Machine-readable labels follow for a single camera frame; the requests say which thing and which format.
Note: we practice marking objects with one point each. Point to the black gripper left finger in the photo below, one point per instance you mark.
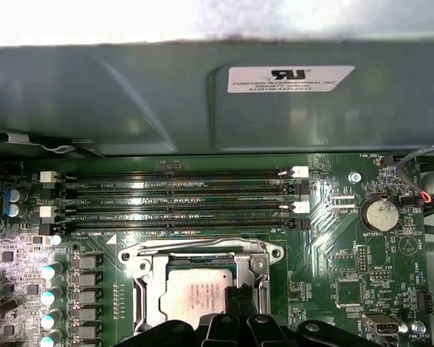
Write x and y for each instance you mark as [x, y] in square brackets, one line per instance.
[220, 332]

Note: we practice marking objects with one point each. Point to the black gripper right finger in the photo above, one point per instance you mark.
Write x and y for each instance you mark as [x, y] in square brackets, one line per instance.
[264, 332]

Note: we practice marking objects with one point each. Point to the silver CPU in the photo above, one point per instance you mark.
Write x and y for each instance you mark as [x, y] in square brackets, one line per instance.
[188, 292]

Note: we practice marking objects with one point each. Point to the black RAM slot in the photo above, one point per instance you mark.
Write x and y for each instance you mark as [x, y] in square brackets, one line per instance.
[184, 192]
[184, 176]
[184, 209]
[184, 225]

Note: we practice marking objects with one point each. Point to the CPU socket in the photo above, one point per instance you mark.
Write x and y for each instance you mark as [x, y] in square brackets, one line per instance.
[134, 253]

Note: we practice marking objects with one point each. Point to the green motherboard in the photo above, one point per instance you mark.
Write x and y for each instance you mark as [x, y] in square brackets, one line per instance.
[318, 253]

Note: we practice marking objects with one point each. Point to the coin battery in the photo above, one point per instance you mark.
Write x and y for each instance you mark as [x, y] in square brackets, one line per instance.
[379, 215]

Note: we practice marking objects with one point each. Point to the white case sticker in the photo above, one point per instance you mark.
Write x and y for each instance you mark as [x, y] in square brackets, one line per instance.
[293, 85]

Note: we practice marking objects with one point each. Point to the black PC case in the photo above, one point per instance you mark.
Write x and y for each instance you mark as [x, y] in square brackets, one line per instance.
[94, 101]

